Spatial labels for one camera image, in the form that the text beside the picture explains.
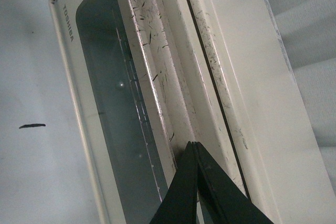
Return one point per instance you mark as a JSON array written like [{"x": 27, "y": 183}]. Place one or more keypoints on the cream white toaster oven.
[{"x": 148, "y": 76}]

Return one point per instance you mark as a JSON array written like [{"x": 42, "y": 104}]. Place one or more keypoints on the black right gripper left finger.
[{"x": 178, "y": 190}]

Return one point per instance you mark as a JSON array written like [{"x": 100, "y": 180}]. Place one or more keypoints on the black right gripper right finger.
[{"x": 223, "y": 199}]

